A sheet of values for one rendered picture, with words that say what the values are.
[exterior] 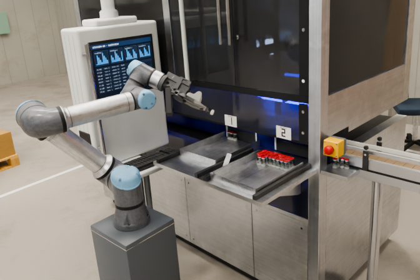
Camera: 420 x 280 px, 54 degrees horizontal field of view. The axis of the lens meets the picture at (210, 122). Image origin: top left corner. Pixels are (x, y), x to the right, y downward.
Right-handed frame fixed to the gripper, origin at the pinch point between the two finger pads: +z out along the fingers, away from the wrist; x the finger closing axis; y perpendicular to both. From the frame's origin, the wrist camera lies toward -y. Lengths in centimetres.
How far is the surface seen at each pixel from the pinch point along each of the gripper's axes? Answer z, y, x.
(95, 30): -71, 18, 26
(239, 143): 19, 8, 57
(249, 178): 30.8, -13.0, 19.9
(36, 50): -530, 147, 740
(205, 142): 2, 0, 59
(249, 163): 28.0, -4.1, 33.7
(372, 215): 89, 1, 31
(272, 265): 65, -40, 76
